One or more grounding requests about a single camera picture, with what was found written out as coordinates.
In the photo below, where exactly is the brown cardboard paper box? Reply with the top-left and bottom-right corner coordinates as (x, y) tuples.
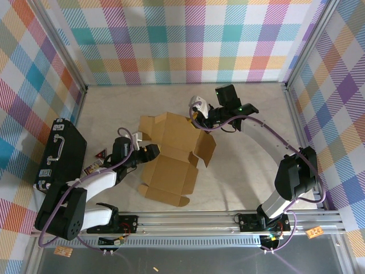
(138, 112), (217, 208)

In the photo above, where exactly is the small purple yellow card box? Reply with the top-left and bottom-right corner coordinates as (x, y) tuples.
(83, 159), (103, 176)

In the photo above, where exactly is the orange sticker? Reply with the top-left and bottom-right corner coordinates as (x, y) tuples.
(54, 245), (72, 257)
(306, 227), (323, 239)

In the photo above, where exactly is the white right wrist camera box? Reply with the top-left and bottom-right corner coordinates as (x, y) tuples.
(189, 95), (210, 119)

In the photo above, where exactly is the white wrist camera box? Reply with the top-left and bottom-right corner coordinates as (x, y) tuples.
(189, 95), (210, 119)
(131, 131), (143, 151)

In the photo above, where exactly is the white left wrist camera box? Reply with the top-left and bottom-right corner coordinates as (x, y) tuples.
(131, 131), (143, 151)

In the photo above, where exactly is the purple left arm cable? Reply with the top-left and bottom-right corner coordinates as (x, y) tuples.
(38, 127), (136, 253)

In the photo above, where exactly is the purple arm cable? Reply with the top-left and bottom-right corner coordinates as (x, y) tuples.
(38, 127), (136, 253)
(189, 108), (327, 253)

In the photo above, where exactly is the black case with metal handle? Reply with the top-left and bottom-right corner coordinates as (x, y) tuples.
(33, 118), (88, 198)

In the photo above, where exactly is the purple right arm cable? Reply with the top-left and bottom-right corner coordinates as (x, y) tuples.
(189, 108), (327, 253)

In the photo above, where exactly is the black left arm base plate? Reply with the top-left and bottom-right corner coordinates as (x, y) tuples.
(86, 214), (139, 235)

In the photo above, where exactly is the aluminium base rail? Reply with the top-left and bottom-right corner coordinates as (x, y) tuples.
(30, 211), (347, 237)

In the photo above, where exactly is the black connector bracket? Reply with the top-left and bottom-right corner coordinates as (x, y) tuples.
(98, 235), (126, 255)
(261, 232), (283, 253)

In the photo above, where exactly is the perforated grey cable duct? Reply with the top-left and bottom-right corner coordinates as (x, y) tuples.
(45, 235), (263, 249)

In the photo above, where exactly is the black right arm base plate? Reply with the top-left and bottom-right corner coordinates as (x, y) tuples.
(238, 212), (291, 232)

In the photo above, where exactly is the aluminium frame post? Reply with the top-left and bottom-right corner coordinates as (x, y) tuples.
(28, 0), (88, 94)
(283, 0), (340, 89)

